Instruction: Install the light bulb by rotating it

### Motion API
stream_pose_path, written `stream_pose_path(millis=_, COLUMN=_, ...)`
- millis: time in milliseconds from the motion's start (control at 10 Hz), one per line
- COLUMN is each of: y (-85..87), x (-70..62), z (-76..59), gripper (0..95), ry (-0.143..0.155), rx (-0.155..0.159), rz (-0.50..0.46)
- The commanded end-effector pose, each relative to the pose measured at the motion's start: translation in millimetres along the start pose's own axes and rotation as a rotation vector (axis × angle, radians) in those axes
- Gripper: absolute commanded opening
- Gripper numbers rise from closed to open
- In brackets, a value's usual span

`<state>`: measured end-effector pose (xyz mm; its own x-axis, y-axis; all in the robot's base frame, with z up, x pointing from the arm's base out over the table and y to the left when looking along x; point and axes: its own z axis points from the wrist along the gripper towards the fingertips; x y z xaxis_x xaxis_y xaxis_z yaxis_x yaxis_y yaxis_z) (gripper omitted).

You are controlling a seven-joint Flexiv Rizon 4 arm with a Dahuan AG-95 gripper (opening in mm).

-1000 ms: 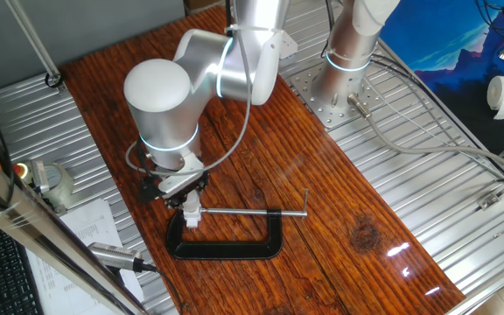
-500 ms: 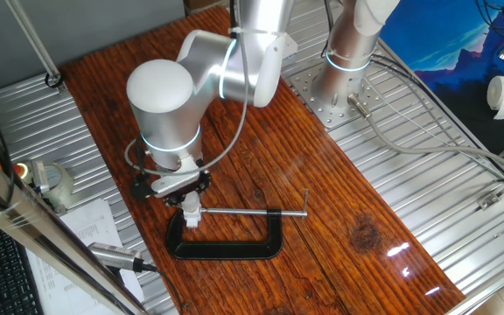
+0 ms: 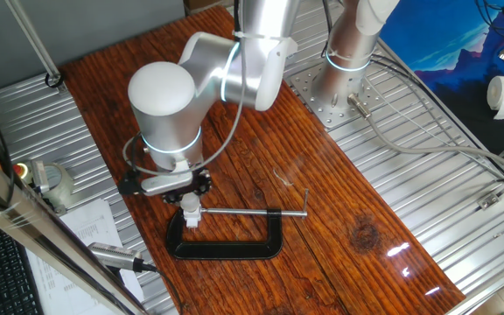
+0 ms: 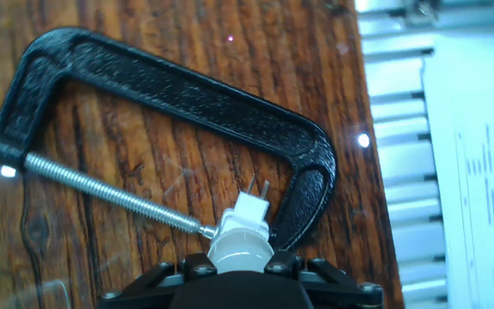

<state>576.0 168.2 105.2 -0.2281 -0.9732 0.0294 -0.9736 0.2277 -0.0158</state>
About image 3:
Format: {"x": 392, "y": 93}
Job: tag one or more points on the white lamp socket adapter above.
{"x": 192, "y": 217}

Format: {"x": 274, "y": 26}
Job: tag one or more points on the black C-clamp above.
{"x": 226, "y": 250}

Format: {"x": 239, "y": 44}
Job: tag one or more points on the blue landscape poster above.
{"x": 444, "y": 44}

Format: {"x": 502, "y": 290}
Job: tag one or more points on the shiny metal frame bar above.
{"x": 37, "y": 227}

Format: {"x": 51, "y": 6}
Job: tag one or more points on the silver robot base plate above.
{"x": 304, "y": 85}

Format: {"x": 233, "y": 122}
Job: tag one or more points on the silver metal bracket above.
{"x": 38, "y": 175}

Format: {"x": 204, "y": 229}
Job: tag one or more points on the silver ribbed depth camera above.
{"x": 112, "y": 256}

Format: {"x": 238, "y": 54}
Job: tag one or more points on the aluminium profile post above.
{"x": 33, "y": 44}

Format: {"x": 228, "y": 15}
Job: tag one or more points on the white LED light bulb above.
{"x": 190, "y": 202}

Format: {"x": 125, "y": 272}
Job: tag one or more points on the printed paper sheets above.
{"x": 90, "y": 223}

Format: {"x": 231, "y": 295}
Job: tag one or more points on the black keyboard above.
{"x": 2, "y": 271}

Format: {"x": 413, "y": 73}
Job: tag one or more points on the red emergency stop button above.
{"x": 22, "y": 170}

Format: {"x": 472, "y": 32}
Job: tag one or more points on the brown wooden board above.
{"x": 278, "y": 153}

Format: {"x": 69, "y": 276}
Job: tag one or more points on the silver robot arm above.
{"x": 169, "y": 114}

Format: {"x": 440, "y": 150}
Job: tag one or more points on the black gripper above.
{"x": 193, "y": 181}

